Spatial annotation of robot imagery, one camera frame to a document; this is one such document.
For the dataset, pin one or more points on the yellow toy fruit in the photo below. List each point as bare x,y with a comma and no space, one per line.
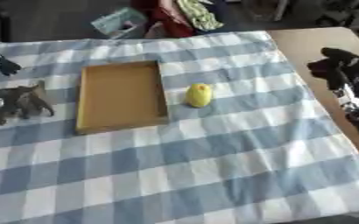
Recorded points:
199,95

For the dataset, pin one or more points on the dark blue soft object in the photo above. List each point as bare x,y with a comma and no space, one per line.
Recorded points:
2,64

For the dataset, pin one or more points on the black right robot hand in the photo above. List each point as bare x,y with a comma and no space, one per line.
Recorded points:
348,68

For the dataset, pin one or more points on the tan cardboard box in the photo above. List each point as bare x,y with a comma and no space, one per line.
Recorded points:
120,96

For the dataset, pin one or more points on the teal box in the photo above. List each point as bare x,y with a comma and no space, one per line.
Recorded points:
117,24

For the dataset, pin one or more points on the person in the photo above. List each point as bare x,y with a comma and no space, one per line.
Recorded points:
180,17

